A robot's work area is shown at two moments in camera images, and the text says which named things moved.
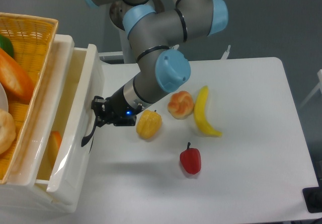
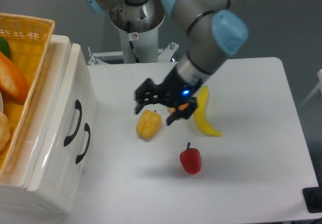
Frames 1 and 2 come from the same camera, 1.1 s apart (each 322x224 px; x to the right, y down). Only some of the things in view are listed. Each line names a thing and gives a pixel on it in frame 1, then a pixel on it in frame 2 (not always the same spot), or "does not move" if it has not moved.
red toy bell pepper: x=190 y=159 does not move
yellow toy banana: x=199 y=114 does not move
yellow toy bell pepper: x=149 y=124 does not move
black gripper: x=117 y=110 → x=174 y=90
